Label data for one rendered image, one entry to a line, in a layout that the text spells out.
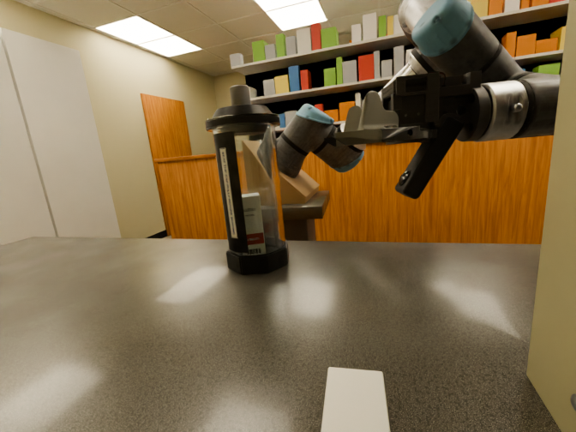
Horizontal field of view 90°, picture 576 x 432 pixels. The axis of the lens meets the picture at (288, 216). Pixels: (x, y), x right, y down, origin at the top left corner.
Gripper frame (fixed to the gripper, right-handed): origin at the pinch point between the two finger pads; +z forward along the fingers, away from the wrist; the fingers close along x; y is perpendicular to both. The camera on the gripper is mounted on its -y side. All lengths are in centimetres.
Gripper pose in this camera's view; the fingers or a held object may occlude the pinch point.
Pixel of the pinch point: (327, 143)
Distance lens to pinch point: 42.7
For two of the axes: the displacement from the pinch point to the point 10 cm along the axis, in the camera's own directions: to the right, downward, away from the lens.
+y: -0.9, -9.7, -2.2
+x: -0.5, 2.2, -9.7
